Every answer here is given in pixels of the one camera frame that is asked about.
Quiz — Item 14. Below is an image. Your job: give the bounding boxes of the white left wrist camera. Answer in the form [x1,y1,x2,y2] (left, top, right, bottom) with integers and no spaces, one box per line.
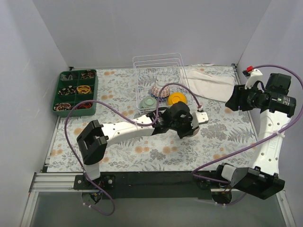
[191,111,209,127]

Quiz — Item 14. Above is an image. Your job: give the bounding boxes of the white wire dish rack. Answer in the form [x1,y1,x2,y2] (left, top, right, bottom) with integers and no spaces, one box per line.
[133,53,194,115]

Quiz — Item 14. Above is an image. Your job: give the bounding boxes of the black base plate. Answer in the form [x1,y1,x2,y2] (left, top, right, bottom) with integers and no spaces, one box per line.
[73,170,243,201]

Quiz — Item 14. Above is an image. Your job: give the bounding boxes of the light green flower bowl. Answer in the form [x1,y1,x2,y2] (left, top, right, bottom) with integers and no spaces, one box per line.
[139,96,157,109]

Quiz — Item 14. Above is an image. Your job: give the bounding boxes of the green compartment organizer tray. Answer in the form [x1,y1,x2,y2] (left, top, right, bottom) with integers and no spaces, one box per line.
[52,69,98,118]

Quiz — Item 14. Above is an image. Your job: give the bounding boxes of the aluminium frame rail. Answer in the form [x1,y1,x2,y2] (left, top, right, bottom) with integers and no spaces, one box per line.
[21,172,295,227]

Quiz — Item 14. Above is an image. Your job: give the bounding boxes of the floral patterned table mat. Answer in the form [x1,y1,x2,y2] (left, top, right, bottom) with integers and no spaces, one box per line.
[47,68,257,173]

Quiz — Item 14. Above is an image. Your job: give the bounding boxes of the white folded cloth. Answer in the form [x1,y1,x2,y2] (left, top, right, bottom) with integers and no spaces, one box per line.
[180,70,236,103]

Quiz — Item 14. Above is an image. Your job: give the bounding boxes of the white bowl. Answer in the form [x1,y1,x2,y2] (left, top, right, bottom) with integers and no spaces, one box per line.
[187,127,200,137]

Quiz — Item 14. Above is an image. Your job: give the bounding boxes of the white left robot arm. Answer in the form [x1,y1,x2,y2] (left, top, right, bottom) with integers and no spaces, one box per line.
[77,102,208,189]

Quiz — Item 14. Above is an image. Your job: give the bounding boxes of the yellow bowl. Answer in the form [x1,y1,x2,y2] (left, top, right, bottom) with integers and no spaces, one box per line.
[167,92,187,105]

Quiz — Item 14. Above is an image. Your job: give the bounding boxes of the orange patterned bowl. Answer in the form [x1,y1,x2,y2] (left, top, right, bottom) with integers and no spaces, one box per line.
[150,81,170,102]

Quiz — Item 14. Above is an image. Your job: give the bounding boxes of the yellow rubber bands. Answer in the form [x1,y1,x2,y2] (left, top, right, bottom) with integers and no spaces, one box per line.
[77,85,92,94]

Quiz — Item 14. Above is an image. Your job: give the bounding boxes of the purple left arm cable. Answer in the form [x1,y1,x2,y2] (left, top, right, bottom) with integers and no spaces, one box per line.
[63,83,202,216]

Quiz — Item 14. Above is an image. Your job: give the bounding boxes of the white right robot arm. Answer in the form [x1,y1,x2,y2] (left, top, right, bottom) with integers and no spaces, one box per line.
[214,70,296,200]

